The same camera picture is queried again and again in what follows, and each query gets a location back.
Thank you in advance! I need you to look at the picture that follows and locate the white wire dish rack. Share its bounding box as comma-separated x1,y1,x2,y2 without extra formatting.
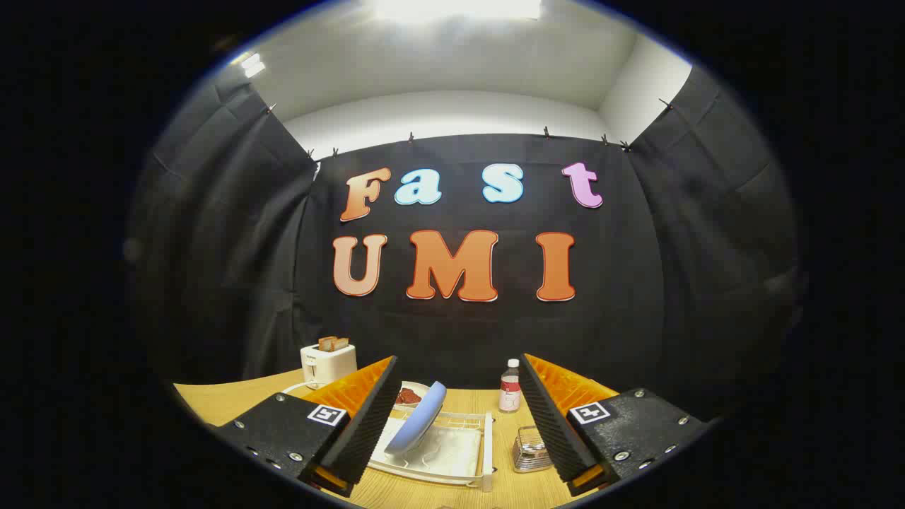
368,407,494,493

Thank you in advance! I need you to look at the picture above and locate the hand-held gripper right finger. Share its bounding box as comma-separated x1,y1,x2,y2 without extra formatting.
520,353,708,497

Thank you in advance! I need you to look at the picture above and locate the metal wire basket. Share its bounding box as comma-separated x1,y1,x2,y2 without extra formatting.
513,425,554,474

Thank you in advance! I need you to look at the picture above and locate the large ceiling light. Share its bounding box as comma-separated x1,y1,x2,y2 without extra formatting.
368,0,545,22

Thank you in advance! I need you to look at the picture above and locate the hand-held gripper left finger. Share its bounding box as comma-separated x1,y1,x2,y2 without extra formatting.
212,356,402,498

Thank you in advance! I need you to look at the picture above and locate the blue plate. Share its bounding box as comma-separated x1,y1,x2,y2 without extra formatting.
384,381,448,455

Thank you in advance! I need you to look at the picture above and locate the white plate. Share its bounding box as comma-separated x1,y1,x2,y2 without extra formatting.
396,382,432,408

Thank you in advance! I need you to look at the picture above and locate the white toaster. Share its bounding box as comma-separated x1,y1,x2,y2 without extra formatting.
300,342,358,390

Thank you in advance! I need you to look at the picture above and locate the black backdrop cloth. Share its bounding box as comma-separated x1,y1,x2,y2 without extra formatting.
127,64,803,418

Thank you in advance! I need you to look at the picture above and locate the clear bottle with red label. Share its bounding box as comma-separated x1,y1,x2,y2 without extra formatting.
498,358,522,414

